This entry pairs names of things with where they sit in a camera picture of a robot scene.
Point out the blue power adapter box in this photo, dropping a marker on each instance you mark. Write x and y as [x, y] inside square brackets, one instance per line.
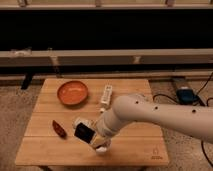
[186, 96]

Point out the grey metal rail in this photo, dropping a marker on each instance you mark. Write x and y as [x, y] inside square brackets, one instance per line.
[105, 57]

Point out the dark red chili pepper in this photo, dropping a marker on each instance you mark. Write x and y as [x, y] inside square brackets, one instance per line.
[59, 130]

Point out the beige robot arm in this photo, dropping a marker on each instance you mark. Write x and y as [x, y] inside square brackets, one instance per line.
[193, 121]

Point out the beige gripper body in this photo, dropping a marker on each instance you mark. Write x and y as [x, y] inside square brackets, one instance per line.
[85, 130]

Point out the wooden table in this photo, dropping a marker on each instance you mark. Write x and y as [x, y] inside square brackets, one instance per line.
[139, 144]

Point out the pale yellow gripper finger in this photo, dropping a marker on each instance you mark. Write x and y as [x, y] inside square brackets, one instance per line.
[98, 142]

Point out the white power strip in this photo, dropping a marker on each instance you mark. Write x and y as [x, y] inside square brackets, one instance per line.
[106, 98]

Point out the orange ceramic bowl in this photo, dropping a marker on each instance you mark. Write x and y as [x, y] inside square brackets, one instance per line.
[72, 93]

